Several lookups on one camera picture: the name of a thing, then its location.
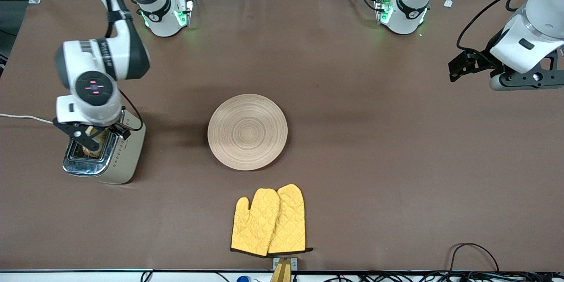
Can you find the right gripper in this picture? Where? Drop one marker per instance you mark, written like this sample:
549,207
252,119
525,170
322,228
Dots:
122,132

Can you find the round wooden plate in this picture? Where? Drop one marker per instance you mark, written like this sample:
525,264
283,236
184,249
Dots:
246,132

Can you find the small metal bracket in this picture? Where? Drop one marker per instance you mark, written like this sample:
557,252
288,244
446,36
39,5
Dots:
294,263

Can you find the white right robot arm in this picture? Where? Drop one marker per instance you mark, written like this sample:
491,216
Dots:
119,57

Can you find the beige chrome two-slot toaster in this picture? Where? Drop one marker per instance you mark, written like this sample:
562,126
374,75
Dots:
128,158

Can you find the yellow quilted mitt with thumb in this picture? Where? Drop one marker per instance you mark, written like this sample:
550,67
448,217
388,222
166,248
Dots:
255,224

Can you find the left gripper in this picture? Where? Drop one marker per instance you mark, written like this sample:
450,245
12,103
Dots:
484,59

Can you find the blue round object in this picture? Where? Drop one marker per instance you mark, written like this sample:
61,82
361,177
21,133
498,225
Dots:
243,279

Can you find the yellow quilted oven mitt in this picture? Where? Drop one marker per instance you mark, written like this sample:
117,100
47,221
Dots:
291,220

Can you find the green-lit arm base box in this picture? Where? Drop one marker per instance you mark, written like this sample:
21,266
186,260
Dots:
382,9
187,9

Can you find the brown bread slice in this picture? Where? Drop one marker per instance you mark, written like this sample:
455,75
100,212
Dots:
102,139

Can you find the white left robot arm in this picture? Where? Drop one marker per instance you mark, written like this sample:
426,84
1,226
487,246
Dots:
407,20

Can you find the small white paper scrap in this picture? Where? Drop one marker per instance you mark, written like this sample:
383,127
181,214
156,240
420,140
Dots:
448,2

